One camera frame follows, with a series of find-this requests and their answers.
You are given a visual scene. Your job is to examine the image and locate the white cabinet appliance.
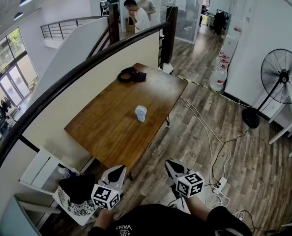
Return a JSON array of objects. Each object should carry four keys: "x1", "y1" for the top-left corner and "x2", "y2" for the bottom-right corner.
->
[{"x1": 221, "y1": 34, "x2": 239, "y2": 66}]

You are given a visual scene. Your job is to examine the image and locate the dark wooden newel post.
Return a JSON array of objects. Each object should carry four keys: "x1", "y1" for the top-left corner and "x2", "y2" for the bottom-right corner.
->
[
  {"x1": 159, "y1": 6, "x2": 178, "y2": 70},
  {"x1": 108, "y1": 3, "x2": 121, "y2": 45}
]

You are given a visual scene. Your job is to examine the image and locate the person's left forearm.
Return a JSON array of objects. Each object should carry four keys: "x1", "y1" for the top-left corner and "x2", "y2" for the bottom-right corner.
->
[{"x1": 93, "y1": 207, "x2": 116, "y2": 231}]

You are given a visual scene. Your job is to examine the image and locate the dark stair railing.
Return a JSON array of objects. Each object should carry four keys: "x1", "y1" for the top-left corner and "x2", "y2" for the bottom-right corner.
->
[{"x1": 86, "y1": 25, "x2": 112, "y2": 59}]

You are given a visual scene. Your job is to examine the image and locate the black pedestal fan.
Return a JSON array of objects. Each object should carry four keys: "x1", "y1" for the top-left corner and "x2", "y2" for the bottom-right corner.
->
[{"x1": 241, "y1": 48, "x2": 292, "y2": 129}]

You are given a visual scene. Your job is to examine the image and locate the white floor cable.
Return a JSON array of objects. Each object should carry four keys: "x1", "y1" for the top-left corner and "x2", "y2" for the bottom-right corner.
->
[{"x1": 180, "y1": 96, "x2": 233, "y2": 207}]

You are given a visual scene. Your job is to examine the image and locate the black floor cable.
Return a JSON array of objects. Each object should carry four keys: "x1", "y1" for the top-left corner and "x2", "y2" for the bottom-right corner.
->
[{"x1": 211, "y1": 128, "x2": 251, "y2": 189}]

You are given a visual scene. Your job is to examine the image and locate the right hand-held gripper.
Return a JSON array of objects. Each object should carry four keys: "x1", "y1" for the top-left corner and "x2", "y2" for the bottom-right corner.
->
[{"x1": 165, "y1": 159, "x2": 205, "y2": 198}]

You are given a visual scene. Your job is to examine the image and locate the dark curved handrail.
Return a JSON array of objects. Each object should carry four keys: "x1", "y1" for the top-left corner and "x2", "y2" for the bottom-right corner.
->
[{"x1": 0, "y1": 21, "x2": 171, "y2": 194}]

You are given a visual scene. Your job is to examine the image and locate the glass entrance doors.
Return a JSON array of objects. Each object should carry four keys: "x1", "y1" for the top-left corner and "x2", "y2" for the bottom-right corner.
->
[{"x1": 0, "y1": 27, "x2": 40, "y2": 108}]

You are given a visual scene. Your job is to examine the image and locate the person's black shirt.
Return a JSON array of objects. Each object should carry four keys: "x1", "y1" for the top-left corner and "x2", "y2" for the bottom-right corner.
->
[{"x1": 88, "y1": 204, "x2": 254, "y2": 236}]

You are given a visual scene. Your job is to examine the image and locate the black visor cap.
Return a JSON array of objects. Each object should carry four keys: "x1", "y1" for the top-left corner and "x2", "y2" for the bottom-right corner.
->
[{"x1": 117, "y1": 67, "x2": 147, "y2": 83}]

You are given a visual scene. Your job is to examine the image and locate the person's right forearm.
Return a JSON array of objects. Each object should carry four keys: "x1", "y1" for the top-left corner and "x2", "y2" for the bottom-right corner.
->
[{"x1": 182, "y1": 193, "x2": 210, "y2": 223}]

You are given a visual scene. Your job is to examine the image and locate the yellow black floor tape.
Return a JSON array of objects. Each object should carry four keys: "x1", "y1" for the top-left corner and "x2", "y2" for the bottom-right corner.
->
[{"x1": 176, "y1": 74, "x2": 227, "y2": 95}]

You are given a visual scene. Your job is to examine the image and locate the grey shoulder strap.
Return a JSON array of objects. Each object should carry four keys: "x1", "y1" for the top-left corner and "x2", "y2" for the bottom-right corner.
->
[{"x1": 214, "y1": 227, "x2": 238, "y2": 236}]

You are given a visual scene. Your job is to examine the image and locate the black bag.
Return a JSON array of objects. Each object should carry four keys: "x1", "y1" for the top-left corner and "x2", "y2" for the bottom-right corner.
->
[{"x1": 58, "y1": 173, "x2": 97, "y2": 205}]

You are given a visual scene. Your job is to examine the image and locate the cream balustrade panel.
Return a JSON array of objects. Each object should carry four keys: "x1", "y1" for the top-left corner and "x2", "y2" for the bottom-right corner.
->
[{"x1": 19, "y1": 30, "x2": 161, "y2": 162}]

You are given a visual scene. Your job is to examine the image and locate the white stool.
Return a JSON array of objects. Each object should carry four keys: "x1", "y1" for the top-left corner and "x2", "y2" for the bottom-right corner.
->
[{"x1": 52, "y1": 185, "x2": 100, "y2": 227}]

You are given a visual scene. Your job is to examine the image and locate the white power strip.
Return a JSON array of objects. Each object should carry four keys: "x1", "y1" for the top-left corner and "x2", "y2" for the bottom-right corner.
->
[{"x1": 212, "y1": 177, "x2": 228, "y2": 195}]

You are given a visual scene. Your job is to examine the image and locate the frosted glass panel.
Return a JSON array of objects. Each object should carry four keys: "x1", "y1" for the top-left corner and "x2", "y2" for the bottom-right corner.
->
[{"x1": 0, "y1": 195, "x2": 42, "y2": 236}]

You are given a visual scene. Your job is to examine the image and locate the clear plastic water bottle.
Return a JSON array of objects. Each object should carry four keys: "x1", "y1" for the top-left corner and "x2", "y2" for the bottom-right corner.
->
[{"x1": 58, "y1": 167, "x2": 77, "y2": 179}]

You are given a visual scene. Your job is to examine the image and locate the white low shelf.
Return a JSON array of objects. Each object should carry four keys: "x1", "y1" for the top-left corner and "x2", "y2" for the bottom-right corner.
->
[{"x1": 18, "y1": 147, "x2": 92, "y2": 196}]

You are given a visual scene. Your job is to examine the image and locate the white box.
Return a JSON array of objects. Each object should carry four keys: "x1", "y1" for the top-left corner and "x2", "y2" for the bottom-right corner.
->
[{"x1": 160, "y1": 62, "x2": 174, "y2": 75}]

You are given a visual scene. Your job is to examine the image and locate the thin gripper cable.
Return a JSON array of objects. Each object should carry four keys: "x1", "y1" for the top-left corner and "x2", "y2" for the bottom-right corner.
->
[{"x1": 167, "y1": 197, "x2": 187, "y2": 210}]

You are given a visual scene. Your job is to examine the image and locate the rack of hanging clothes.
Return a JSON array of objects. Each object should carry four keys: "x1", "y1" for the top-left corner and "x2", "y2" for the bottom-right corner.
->
[{"x1": 0, "y1": 98, "x2": 14, "y2": 114}]

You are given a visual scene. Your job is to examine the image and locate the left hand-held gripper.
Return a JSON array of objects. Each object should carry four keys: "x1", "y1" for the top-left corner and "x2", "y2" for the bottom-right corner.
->
[{"x1": 90, "y1": 165, "x2": 128, "y2": 210}]

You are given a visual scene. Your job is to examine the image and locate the small white ribbed object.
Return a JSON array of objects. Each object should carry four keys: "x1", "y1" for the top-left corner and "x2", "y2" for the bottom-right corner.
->
[{"x1": 135, "y1": 104, "x2": 147, "y2": 123}]

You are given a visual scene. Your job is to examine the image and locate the cardboard box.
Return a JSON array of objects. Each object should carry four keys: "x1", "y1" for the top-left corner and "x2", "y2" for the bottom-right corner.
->
[{"x1": 125, "y1": 17, "x2": 137, "y2": 33}]

